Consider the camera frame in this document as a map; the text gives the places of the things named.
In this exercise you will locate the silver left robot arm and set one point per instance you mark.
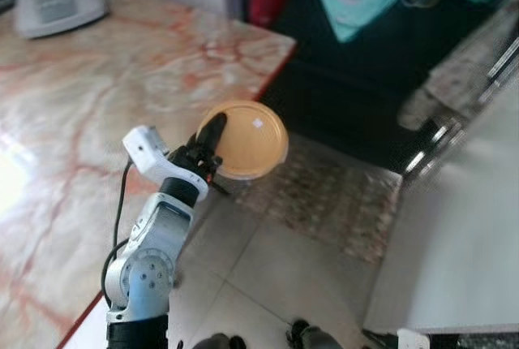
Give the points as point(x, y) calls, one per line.
point(150, 260)

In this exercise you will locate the grey robot right leg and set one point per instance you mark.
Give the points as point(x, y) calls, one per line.
point(320, 337)

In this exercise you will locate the white grey tabletop appliance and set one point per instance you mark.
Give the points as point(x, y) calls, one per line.
point(58, 6)

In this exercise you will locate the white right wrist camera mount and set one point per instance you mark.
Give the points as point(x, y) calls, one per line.
point(413, 339)

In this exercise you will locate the patterned floor mat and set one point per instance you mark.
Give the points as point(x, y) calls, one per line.
point(332, 203)

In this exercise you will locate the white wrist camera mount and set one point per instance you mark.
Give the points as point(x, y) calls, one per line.
point(146, 150)
point(413, 339)

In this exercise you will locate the round orange plastic container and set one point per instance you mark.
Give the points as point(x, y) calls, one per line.
point(253, 142)

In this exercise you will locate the grey robot left leg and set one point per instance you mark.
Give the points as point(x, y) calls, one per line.
point(215, 342)

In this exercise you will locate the white fridge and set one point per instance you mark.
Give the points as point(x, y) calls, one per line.
point(462, 235)

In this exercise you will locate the speckled stone counter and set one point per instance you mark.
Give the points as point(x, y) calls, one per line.
point(466, 65)

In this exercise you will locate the grey robot leg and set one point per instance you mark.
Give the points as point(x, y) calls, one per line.
point(215, 342)
point(320, 337)

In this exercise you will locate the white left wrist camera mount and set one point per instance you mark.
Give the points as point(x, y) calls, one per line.
point(146, 150)

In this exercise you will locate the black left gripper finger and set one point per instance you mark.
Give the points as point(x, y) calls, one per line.
point(213, 131)

